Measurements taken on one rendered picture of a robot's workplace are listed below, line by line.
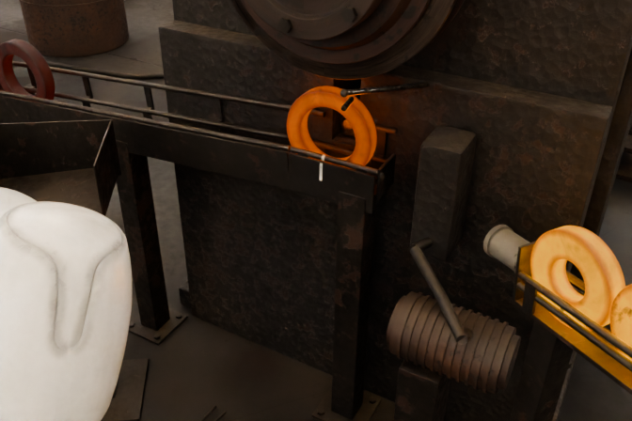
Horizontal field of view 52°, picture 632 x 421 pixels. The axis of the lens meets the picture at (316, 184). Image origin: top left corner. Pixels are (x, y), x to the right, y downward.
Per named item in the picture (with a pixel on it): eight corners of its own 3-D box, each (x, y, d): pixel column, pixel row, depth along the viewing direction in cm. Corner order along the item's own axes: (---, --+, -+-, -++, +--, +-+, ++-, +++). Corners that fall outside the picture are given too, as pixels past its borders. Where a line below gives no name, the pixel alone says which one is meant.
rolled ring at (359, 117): (372, 101, 118) (380, 96, 120) (285, 83, 125) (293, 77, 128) (367, 189, 127) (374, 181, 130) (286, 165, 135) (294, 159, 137)
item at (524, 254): (545, 289, 109) (554, 234, 104) (548, 291, 109) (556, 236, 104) (512, 303, 106) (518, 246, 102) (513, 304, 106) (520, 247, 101)
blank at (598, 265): (551, 208, 101) (535, 213, 99) (636, 255, 88) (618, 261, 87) (540, 290, 107) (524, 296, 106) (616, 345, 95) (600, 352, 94)
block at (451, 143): (426, 225, 134) (439, 119, 122) (464, 236, 131) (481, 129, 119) (407, 252, 126) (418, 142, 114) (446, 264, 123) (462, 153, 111)
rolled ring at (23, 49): (33, 46, 158) (44, 41, 160) (-15, 38, 166) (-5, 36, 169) (53, 116, 167) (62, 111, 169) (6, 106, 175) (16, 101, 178)
